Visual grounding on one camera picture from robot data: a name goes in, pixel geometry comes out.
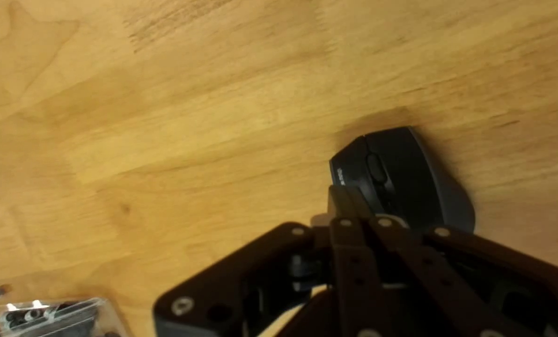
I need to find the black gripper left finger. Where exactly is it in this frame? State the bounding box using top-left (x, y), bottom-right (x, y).
top-left (152, 184), bottom-right (382, 337)

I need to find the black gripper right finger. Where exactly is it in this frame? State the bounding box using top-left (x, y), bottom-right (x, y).
top-left (369, 214), bottom-right (558, 337)

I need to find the black computer mouse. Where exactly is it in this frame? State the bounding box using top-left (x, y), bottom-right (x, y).
top-left (328, 126), bottom-right (478, 237)

